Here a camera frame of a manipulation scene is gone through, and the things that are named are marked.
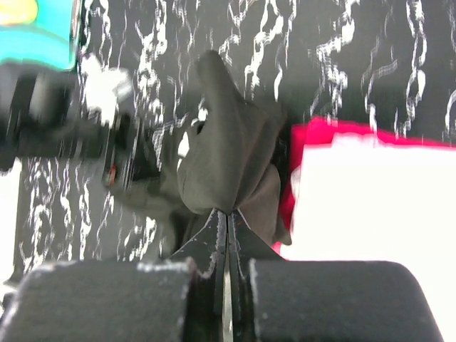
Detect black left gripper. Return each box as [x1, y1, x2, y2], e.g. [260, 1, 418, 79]
[0, 67, 165, 200]

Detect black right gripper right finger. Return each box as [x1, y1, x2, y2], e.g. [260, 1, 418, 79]
[227, 212, 442, 341]

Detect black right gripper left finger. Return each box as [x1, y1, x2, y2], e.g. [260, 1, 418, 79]
[1, 210, 227, 341]

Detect black printed t-shirt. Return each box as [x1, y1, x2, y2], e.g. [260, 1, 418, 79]
[113, 51, 291, 258]

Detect teal book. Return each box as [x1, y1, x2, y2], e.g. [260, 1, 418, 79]
[1, 0, 83, 71]

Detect light pink folded t-shirt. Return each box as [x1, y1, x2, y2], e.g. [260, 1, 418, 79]
[284, 133, 456, 286]

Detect magenta folded t-shirt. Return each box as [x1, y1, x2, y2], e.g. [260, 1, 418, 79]
[272, 117, 456, 252]

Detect black marbled table mat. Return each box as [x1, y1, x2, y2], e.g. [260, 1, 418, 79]
[14, 1, 455, 277]

